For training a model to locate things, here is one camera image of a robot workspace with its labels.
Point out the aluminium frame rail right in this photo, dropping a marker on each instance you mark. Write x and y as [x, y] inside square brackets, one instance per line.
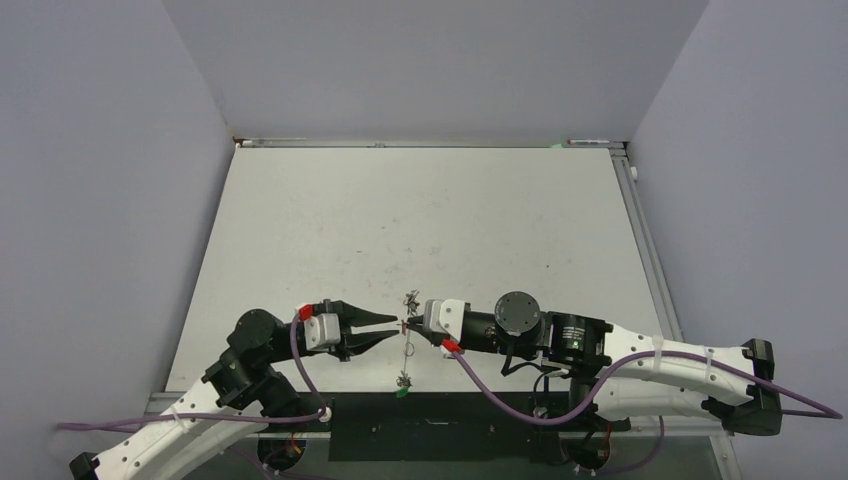
[626, 175]

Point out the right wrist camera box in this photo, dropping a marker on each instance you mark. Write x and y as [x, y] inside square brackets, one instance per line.
[442, 324]

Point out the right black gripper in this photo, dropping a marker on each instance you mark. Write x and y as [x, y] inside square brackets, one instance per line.
[418, 324]

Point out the aluminium frame rail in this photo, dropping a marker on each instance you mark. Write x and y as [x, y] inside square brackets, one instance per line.
[469, 143]
[626, 175]

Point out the large silver keyring plate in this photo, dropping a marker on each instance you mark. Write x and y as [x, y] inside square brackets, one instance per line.
[412, 304]

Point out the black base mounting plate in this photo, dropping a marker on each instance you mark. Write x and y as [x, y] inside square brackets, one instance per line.
[463, 427]

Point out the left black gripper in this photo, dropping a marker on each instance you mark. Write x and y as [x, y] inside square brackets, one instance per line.
[354, 317]

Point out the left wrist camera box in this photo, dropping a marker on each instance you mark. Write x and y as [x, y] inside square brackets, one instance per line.
[321, 327]

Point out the aluminium frame rail back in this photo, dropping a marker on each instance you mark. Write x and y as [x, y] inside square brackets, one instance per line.
[469, 143]

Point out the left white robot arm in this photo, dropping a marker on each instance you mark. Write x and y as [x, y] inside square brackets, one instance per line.
[258, 380]

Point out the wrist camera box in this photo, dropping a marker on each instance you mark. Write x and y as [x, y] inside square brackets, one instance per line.
[321, 327]
[442, 324]

